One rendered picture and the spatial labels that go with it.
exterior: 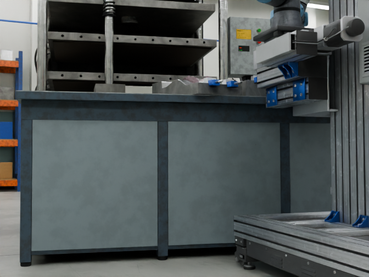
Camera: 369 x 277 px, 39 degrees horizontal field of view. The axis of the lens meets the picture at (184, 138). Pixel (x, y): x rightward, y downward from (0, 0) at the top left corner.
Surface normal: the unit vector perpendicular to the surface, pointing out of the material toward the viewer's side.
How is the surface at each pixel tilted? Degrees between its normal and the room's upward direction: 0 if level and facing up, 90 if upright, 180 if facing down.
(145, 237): 90
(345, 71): 90
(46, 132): 90
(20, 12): 90
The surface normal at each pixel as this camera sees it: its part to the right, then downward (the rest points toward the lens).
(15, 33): 0.38, -0.04
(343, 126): -0.95, -0.01
